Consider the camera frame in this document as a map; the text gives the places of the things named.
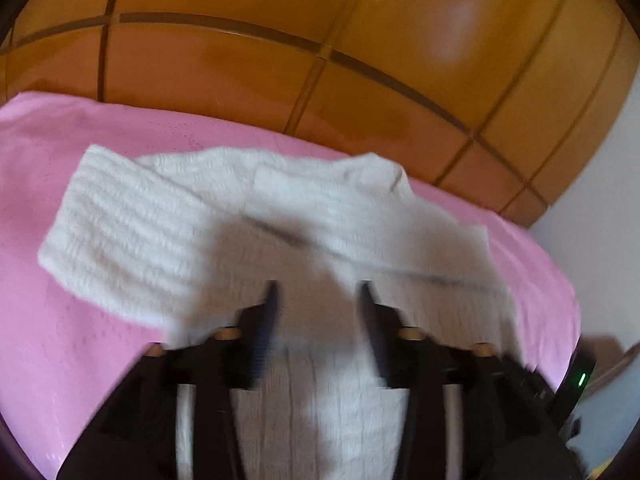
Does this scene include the wooden panelled wardrobe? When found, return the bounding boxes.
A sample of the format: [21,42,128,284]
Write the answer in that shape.
[1,0,639,226]

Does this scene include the white knitted sweater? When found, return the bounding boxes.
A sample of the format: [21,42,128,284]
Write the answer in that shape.
[38,146,522,479]

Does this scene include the pink patterned bedspread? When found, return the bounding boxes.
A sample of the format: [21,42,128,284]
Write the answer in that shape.
[1,91,580,479]

